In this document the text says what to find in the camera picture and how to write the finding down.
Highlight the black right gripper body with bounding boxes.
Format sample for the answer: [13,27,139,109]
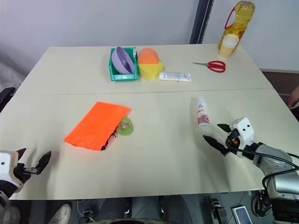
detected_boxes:
[225,128,242,156]

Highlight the black left gripper short-looking finger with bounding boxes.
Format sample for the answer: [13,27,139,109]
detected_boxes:
[15,148,27,161]

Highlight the black left gripper long-looking finger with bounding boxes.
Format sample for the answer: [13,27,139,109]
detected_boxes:
[23,150,52,175]

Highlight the black right gripper long-looking finger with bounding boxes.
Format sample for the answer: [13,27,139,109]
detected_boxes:
[202,134,231,156]

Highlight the black right gripper short-looking finger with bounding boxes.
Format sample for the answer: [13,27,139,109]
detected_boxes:
[217,123,232,134]

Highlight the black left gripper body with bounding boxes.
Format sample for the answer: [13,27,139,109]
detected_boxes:
[13,162,32,187]

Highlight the bystander hand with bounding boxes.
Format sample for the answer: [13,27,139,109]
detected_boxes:
[287,85,299,109]

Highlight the white pink lotion bottle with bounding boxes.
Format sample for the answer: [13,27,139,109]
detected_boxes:
[197,97,211,130]

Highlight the white sneaker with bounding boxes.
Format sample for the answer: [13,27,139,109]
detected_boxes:
[48,203,72,224]

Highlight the black stand under table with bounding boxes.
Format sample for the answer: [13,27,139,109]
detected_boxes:
[209,198,231,224]

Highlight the white printed tube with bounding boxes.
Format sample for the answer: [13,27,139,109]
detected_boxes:
[158,71,193,82]

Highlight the green round kiwi toy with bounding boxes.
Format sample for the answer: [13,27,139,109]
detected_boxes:
[116,117,135,136]

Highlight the yellow foam block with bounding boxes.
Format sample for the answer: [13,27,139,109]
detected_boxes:
[137,59,164,82]

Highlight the orange plastic bowl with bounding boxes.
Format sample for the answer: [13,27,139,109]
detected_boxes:
[137,48,159,65]

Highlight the dark metal pillar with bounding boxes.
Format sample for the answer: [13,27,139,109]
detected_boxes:
[189,0,214,44]

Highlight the yellow cooking oil bottle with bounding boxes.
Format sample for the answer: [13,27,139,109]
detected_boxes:
[218,0,256,51]

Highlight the green plastic bin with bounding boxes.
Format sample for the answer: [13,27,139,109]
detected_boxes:
[108,47,139,82]

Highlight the purple plastic bowl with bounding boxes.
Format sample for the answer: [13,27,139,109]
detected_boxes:
[111,46,136,75]

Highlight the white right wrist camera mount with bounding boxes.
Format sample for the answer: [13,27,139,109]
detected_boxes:
[232,117,255,159]

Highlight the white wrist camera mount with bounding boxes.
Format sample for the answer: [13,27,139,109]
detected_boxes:
[232,117,255,159]
[0,151,21,193]

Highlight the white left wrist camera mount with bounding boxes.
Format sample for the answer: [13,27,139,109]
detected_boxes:
[0,151,21,193]

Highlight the orange fabric pouch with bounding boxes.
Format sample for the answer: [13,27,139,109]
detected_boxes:
[63,101,131,152]

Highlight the red handled scissors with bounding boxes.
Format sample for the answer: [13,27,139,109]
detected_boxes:
[192,60,227,73]

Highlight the smartphone with white frame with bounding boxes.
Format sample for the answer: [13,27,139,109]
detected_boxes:
[232,205,252,224]

